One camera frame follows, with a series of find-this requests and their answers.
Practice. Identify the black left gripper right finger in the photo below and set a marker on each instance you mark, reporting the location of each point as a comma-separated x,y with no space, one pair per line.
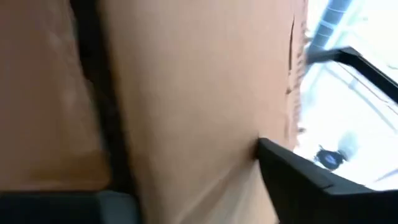
311,199

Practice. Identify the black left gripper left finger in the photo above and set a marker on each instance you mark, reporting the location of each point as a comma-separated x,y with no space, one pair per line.
62,208

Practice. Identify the brown cardboard shipping box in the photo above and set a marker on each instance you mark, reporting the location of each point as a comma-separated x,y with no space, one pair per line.
192,99

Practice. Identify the black slanted frame strut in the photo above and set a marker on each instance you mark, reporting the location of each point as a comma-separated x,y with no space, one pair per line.
363,65

